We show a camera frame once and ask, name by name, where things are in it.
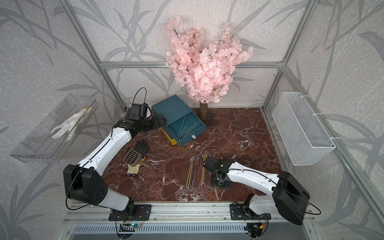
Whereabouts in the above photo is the teal yellow drawer box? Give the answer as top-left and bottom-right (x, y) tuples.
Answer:
(152, 95), (195, 141)

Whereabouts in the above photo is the teal top drawer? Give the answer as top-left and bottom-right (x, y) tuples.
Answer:
(167, 112), (206, 146)

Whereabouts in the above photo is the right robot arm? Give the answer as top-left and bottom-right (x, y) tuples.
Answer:
(203, 157), (310, 226)

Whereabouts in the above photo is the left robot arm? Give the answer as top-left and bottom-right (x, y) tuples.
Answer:
(63, 115), (166, 216)

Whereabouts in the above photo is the dark grey pencil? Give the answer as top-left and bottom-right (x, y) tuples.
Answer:
(192, 155), (202, 186)

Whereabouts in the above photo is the brown slotted spatula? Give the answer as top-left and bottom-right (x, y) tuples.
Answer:
(123, 149), (153, 169)

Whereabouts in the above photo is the white glove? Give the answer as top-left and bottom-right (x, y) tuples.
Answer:
(51, 107), (93, 142)

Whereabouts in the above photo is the pink blossom artificial tree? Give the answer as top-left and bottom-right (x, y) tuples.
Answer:
(166, 16), (254, 120)

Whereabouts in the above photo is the left circuit board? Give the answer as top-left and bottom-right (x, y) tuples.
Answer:
(118, 223), (143, 232)

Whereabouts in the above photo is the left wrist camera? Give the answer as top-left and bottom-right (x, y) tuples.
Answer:
(128, 103), (152, 121)

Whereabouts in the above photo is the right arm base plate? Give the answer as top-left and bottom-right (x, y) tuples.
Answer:
(230, 202), (272, 221)

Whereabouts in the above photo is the aluminium front rail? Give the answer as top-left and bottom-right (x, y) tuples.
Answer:
(62, 201), (316, 224)

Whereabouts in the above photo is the clear acrylic wall tray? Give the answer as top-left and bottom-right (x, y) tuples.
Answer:
(10, 94), (99, 164)

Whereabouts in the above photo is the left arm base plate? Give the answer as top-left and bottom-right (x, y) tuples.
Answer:
(108, 204), (152, 222)

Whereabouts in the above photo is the white wire mesh basket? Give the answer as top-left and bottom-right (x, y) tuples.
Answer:
(272, 92), (336, 166)

